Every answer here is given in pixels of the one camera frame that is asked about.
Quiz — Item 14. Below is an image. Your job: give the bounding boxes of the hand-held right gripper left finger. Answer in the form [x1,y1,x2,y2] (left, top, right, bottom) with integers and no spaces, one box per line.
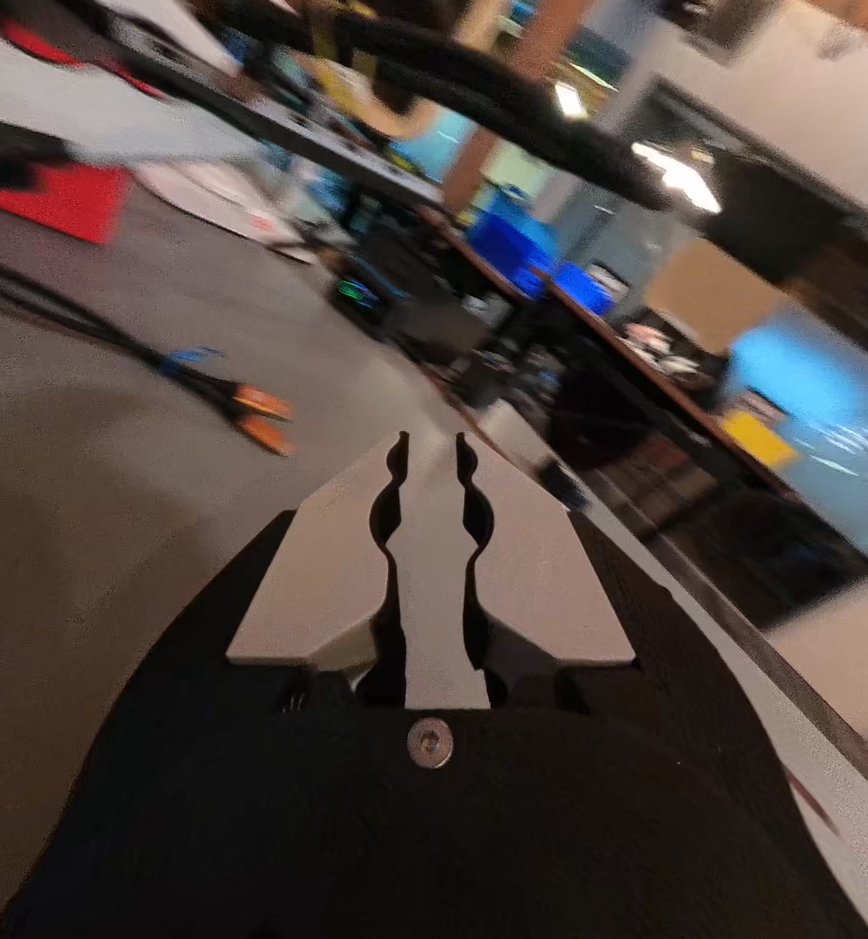
[224,430,411,709]

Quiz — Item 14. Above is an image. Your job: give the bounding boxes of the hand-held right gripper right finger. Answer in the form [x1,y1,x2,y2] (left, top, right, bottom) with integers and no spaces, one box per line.
[454,431,638,710]

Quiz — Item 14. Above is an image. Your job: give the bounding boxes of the black orange-plug usb-c cable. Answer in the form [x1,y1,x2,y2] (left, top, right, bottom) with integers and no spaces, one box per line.
[0,253,297,457]

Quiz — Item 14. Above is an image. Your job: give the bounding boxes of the clear plastic storage bin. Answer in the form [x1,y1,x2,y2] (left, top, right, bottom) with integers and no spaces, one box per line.
[0,11,262,171]

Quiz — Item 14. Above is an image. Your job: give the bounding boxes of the wood-edged desk with black legs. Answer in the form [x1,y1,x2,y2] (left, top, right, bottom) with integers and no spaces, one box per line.
[412,201,794,500]

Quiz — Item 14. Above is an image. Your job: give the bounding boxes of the yellow plastic bin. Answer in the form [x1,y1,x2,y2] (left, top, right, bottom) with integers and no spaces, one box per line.
[720,409,800,469]

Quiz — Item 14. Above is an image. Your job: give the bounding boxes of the black power station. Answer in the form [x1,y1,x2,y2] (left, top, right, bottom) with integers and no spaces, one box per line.
[330,249,413,325]

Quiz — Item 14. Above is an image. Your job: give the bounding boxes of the glass partition window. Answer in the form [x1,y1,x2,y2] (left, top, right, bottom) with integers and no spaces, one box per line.
[617,73,868,566]

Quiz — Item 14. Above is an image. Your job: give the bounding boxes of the beige rounded panel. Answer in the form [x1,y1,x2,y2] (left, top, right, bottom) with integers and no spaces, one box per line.
[643,238,788,355]

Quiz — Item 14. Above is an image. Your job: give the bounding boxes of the stack of blue bins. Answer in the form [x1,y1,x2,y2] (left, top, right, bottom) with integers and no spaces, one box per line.
[467,209,617,318]

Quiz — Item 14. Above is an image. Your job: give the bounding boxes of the white mirror stand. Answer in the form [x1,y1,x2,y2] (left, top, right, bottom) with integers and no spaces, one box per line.
[134,157,319,263]

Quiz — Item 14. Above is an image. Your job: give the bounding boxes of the red plastic bin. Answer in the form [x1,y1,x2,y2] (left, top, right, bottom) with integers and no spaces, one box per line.
[0,161,135,245]

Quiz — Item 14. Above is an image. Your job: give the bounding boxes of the blue cable tie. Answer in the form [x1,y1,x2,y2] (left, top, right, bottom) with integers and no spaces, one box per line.
[161,345,228,377]

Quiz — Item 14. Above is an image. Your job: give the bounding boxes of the wooden post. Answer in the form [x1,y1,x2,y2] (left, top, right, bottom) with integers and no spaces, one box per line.
[445,0,589,214]

